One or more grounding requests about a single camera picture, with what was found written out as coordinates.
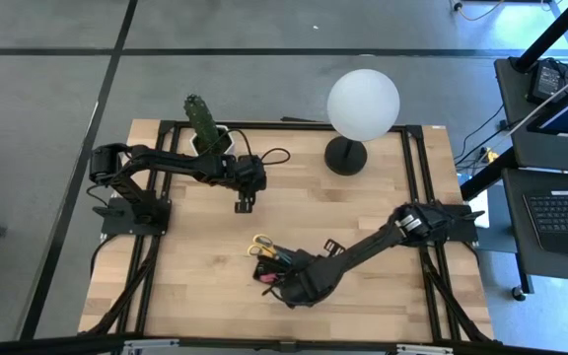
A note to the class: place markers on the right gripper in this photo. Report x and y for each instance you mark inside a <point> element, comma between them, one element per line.
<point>313,281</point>

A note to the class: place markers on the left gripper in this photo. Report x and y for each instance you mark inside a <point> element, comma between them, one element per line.
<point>247,172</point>

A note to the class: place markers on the pink eraser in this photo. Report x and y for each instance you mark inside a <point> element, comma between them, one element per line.
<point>268,278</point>

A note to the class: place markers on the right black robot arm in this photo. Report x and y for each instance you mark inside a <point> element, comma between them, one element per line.
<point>373,241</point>

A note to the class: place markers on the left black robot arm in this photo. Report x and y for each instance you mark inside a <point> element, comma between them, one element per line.
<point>175,160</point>

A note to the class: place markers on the black mesh desk organizer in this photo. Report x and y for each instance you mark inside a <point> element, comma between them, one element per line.
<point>266,270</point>

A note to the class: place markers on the green cactus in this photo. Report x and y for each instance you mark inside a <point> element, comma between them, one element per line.
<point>200,120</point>

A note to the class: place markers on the white globe table lamp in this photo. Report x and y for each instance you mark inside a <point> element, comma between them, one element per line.
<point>363,103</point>

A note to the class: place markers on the white paper sheet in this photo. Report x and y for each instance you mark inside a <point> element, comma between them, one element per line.
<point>482,204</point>

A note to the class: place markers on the black caster wheel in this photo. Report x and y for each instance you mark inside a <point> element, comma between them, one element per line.
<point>518,294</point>

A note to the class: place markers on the yellow plug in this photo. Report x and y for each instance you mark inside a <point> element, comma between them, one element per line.
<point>490,156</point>

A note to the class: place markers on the black keyboard desk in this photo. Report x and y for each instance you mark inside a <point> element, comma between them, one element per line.
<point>550,266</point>

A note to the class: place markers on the black monitor desk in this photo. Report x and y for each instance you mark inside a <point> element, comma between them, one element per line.
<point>535,148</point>

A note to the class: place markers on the black keyboard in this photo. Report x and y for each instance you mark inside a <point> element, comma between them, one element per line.
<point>565,217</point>

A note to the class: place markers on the black power adapter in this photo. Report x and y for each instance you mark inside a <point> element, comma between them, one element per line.
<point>547,81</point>

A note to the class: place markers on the black diagonal pole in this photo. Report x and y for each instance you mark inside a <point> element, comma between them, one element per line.
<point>555,32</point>

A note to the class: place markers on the black camera rail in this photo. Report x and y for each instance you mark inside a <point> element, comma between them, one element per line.
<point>284,346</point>

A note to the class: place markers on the black aluminium table frame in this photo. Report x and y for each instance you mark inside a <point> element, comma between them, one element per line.
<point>289,125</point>

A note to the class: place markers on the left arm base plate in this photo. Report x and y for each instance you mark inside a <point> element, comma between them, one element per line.
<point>116,227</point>

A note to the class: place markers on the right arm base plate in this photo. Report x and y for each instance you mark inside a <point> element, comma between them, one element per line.
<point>466,232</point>

